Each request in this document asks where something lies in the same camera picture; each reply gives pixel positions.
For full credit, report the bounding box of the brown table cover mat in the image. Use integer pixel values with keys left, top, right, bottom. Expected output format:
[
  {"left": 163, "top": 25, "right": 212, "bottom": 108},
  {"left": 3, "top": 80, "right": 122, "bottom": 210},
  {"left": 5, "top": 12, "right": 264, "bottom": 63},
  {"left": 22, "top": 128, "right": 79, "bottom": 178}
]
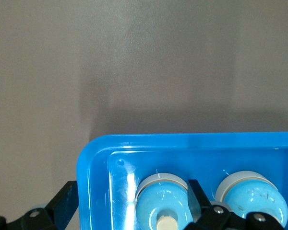
[{"left": 0, "top": 0, "right": 288, "bottom": 230}]

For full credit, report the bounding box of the blue plastic tray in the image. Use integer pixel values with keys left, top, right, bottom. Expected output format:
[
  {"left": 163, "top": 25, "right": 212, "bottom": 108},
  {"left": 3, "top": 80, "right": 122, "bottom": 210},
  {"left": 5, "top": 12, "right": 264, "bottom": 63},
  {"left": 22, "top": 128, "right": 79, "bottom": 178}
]
[{"left": 77, "top": 132, "right": 288, "bottom": 230}]

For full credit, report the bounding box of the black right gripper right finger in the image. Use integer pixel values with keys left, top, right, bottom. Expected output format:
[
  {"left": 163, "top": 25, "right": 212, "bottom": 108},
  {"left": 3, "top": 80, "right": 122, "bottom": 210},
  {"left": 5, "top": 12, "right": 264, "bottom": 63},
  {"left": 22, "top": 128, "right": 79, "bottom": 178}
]
[{"left": 182, "top": 179, "right": 286, "bottom": 230}]

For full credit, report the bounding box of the blue service bell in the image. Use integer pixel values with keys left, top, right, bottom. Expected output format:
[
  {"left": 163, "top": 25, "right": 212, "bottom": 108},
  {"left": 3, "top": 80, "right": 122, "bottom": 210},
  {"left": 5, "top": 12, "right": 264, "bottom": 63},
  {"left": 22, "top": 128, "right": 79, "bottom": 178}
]
[
  {"left": 134, "top": 172, "right": 192, "bottom": 230},
  {"left": 215, "top": 170, "right": 288, "bottom": 227}
]

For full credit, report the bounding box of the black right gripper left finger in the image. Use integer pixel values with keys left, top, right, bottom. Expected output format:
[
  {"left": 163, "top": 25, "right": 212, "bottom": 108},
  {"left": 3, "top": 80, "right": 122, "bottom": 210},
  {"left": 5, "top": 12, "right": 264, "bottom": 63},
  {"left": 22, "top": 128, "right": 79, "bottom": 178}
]
[{"left": 0, "top": 181, "right": 80, "bottom": 230}]

